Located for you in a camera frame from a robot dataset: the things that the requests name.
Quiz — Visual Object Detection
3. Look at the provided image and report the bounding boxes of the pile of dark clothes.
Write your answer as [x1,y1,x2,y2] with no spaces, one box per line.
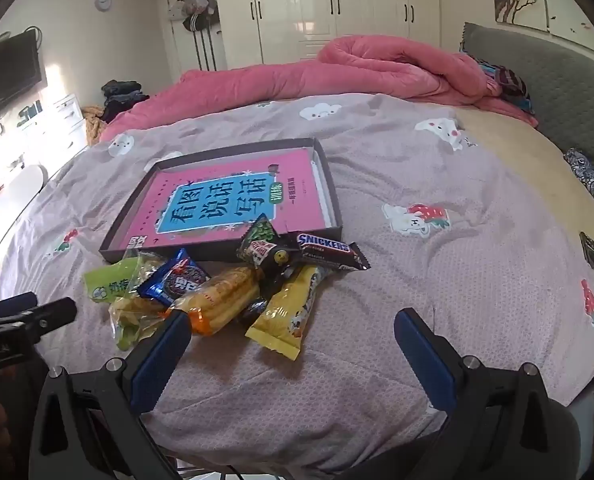
[101,80,150,123]

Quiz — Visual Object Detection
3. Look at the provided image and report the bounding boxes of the white dresser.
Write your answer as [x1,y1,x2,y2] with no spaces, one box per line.
[47,94,88,156]

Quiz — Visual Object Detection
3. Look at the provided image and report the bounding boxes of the pink quilt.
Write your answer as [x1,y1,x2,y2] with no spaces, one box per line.
[99,35,538,143]

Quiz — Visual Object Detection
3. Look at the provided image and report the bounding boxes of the beige blanket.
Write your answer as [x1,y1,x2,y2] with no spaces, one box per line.
[457,107,594,311]

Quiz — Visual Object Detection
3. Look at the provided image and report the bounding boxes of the black smiley candy packet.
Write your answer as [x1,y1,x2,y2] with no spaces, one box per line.
[264,244,303,281]

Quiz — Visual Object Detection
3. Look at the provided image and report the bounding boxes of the yellow knit blanket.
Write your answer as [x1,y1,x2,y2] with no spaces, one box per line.
[83,105,108,147]

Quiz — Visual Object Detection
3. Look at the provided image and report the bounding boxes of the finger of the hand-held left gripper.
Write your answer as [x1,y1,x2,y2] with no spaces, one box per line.
[0,292,38,318]
[7,297,78,333]

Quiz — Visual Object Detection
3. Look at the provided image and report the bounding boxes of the green bean snack packet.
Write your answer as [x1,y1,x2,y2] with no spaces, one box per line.
[237,214,280,267]

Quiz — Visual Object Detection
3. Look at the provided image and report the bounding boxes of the grey headboard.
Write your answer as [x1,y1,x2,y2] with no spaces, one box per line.
[460,22,594,186]

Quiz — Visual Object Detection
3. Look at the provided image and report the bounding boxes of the striped clothes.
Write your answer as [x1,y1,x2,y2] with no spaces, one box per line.
[470,55,535,113]

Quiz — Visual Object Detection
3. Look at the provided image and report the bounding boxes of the printed mauve bed sheet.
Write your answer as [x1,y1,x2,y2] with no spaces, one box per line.
[0,92,594,471]

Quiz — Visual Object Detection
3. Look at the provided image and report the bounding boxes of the grey tray box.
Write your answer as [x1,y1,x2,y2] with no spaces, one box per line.
[99,137,344,265]

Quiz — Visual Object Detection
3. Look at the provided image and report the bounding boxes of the black television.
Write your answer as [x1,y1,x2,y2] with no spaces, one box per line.
[0,30,45,123]

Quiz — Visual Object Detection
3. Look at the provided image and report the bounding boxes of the white wardrobe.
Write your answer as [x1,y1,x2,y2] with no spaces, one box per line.
[212,0,443,63]

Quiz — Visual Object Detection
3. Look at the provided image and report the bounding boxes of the blue cookie packet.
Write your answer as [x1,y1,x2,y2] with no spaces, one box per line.
[137,248,212,308]

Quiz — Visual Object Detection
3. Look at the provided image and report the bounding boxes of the clear pastry bag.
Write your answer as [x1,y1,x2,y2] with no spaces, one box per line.
[108,252,178,352]

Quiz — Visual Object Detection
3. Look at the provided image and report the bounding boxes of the pink book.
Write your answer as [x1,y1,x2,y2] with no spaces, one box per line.
[119,149,334,251]

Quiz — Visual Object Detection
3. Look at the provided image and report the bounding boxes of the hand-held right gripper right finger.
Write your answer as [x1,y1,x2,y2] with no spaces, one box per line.
[394,307,583,480]

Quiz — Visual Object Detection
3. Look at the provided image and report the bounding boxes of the orange corn stick packet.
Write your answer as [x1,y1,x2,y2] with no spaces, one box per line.
[169,266,263,337]

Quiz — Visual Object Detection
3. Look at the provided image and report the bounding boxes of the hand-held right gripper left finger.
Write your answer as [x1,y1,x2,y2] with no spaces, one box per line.
[29,310,193,480]

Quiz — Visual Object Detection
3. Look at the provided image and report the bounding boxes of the brown chocolate bar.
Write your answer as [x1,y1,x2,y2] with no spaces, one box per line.
[294,231,372,272]

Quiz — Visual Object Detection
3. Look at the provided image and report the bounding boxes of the yellow snack packet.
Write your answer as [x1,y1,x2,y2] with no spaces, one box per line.
[245,265,328,361]

